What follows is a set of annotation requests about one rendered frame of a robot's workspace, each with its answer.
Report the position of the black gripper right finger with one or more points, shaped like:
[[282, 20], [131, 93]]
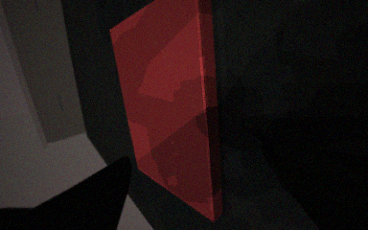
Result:
[[331, 186]]

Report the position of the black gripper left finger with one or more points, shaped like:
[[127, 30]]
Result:
[[96, 203]]

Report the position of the red box lid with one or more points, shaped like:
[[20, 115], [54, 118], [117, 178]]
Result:
[[165, 56]]

